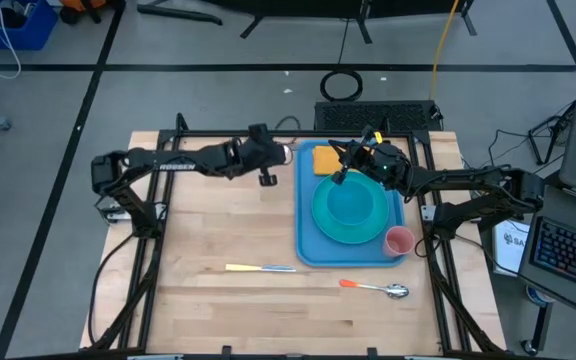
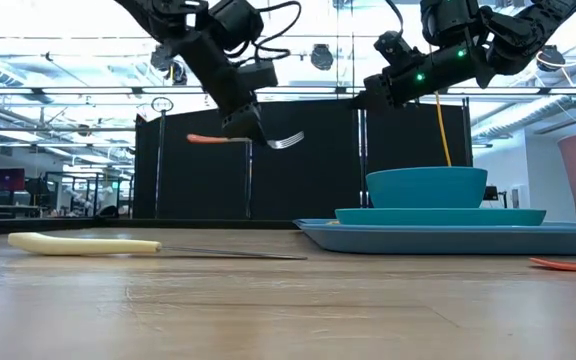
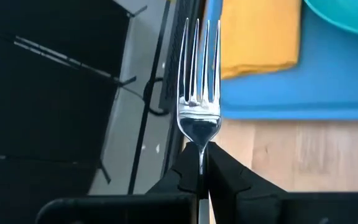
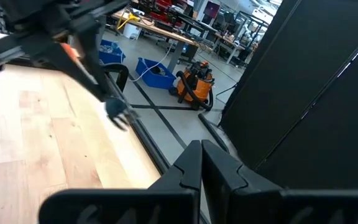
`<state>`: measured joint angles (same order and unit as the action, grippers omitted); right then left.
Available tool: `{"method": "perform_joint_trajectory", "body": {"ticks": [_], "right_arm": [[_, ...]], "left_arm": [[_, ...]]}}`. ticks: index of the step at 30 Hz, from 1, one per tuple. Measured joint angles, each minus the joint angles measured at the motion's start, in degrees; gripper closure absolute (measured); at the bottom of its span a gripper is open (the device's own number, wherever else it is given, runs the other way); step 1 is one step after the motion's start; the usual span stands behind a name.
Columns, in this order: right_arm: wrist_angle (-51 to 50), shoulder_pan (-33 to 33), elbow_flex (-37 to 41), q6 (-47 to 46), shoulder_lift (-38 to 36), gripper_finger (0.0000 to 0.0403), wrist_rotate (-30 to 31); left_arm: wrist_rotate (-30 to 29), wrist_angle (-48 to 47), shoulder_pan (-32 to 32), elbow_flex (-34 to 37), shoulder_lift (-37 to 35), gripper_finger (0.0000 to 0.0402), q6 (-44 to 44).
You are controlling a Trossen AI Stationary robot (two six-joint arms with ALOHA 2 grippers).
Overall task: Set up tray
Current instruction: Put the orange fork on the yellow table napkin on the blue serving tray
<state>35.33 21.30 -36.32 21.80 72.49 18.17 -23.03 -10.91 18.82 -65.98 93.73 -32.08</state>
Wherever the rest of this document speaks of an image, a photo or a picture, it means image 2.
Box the monitor with red screen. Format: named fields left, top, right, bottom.
left=0, top=167, right=27, bottom=193

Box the yellow hanging cable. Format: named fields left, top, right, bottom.
left=432, top=89, right=453, bottom=168

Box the black room divider screen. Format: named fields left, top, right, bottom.
left=132, top=97, right=475, bottom=221

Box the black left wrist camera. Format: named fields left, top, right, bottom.
left=236, top=58, right=280, bottom=92

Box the cream-handled knife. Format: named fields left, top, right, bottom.
left=7, top=231, right=309, bottom=262

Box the blue plastic tray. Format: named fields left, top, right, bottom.
left=292, top=218, right=576, bottom=257

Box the black metal table frame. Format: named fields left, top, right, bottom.
left=0, top=216, right=299, bottom=237

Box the blue bowl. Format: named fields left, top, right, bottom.
left=365, top=166, right=489, bottom=210

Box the teal plate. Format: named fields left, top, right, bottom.
left=334, top=207, right=548, bottom=227

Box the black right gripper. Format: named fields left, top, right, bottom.
left=351, top=44, right=492, bottom=112

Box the orange-handled fork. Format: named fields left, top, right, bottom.
left=186, top=130, right=305, bottom=151

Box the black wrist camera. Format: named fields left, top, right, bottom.
left=236, top=58, right=280, bottom=92
left=373, top=29, right=415, bottom=69

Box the black pole with ring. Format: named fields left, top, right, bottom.
left=150, top=96, right=175, bottom=217

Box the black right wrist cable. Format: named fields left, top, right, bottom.
left=384, top=0, right=405, bottom=35

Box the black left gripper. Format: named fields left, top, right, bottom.
left=187, top=32, right=269, bottom=150

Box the black monitor on stand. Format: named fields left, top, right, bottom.
left=486, top=185, right=510, bottom=209

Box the black ceiling cable reel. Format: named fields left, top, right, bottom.
left=150, top=44, right=188, bottom=86
left=310, top=43, right=335, bottom=72
left=535, top=44, right=567, bottom=74

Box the orange-handled spoon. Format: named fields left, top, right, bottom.
left=528, top=256, right=576, bottom=274

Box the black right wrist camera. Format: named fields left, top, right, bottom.
left=373, top=29, right=415, bottom=69

